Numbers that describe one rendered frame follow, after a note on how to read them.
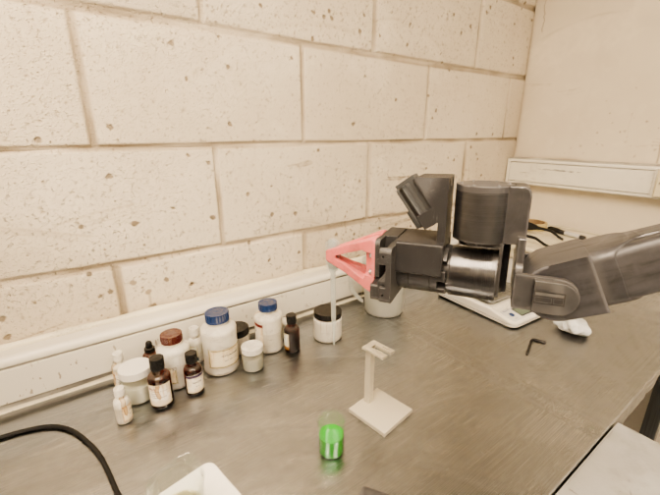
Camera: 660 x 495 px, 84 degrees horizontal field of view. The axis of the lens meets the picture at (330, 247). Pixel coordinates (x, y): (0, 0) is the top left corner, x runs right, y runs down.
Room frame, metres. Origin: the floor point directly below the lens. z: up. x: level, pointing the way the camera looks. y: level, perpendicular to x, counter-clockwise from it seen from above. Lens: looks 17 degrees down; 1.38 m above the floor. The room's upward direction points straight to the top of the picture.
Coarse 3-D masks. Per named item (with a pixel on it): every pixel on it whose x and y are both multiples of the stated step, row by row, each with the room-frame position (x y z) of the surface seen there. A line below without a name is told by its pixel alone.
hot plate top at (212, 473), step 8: (208, 464) 0.35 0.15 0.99; (208, 472) 0.34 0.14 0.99; (216, 472) 0.34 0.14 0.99; (208, 480) 0.33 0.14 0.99; (216, 480) 0.33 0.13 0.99; (224, 480) 0.33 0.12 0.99; (208, 488) 0.32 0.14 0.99; (216, 488) 0.32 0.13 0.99; (224, 488) 0.32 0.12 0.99; (232, 488) 0.32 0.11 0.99
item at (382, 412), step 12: (372, 348) 0.55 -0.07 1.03; (384, 348) 0.54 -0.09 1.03; (372, 360) 0.55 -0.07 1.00; (372, 372) 0.55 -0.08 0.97; (372, 384) 0.55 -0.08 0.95; (372, 396) 0.56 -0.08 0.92; (384, 396) 0.57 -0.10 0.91; (360, 408) 0.54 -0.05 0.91; (372, 408) 0.54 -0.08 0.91; (384, 408) 0.54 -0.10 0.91; (396, 408) 0.54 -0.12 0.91; (408, 408) 0.54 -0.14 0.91; (372, 420) 0.51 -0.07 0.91; (384, 420) 0.51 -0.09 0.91; (396, 420) 0.51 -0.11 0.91; (384, 432) 0.48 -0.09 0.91
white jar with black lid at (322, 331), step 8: (320, 304) 0.82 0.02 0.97; (328, 304) 0.82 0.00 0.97; (320, 312) 0.78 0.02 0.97; (328, 312) 0.78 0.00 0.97; (336, 312) 0.78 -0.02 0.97; (320, 320) 0.76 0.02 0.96; (328, 320) 0.76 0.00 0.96; (336, 320) 0.77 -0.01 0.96; (320, 328) 0.76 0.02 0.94; (328, 328) 0.76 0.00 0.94; (336, 328) 0.77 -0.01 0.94; (320, 336) 0.76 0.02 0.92; (328, 336) 0.76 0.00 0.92; (336, 336) 0.77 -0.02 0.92
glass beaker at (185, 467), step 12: (180, 456) 0.30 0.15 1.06; (192, 456) 0.30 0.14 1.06; (156, 468) 0.28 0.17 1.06; (168, 468) 0.29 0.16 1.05; (180, 468) 0.29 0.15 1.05; (192, 468) 0.29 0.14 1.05; (156, 480) 0.28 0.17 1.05; (168, 480) 0.29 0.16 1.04; (180, 480) 0.29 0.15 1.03; (192, 480) 0.29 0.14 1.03; (144, 492) 0.26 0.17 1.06; (156, 492) 0.27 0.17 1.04; (168, 492) 0.28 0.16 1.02; (204, 492) 0.27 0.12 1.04
